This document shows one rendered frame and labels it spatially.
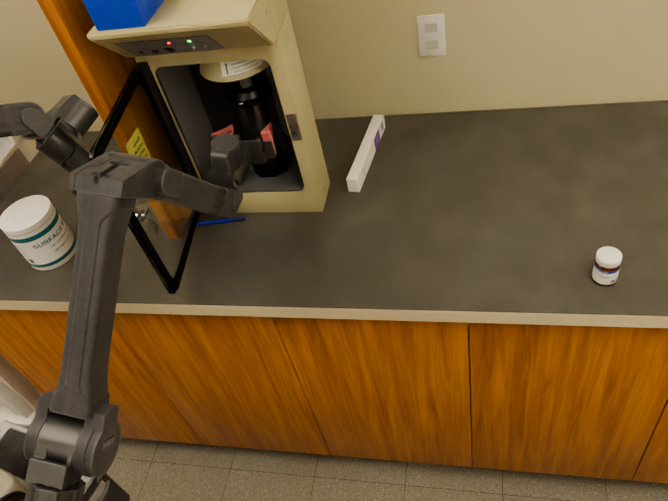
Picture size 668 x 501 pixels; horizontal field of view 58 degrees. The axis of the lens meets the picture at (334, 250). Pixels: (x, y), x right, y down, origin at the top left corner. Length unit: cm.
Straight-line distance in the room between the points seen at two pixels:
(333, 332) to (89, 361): 70
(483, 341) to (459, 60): 76
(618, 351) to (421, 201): 55
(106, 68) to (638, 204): 119
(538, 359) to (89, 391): 97
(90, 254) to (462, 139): 110
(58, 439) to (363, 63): 124
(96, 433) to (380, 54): 122
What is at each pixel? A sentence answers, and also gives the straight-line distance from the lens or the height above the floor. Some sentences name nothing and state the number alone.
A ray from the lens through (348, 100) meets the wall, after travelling 182.
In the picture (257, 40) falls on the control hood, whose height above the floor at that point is 144.
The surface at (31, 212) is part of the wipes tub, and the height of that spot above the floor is 109.
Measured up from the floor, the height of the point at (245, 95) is 125.
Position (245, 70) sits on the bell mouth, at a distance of 134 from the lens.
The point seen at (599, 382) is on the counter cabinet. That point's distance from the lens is 156.
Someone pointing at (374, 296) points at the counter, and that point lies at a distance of 131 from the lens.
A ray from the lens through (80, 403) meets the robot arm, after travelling 90.
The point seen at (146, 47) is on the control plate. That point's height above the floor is 145.
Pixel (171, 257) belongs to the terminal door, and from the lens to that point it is 139.
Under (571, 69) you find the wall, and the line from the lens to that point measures 177.
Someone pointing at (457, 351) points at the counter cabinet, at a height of 75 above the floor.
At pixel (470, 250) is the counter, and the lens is 137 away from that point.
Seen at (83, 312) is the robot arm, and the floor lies 139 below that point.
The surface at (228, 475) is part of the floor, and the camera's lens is 226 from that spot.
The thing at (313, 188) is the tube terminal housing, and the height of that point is 102.
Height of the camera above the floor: 196
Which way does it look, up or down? 46 degrees down
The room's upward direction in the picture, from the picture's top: 15 degrees counter-clockwise
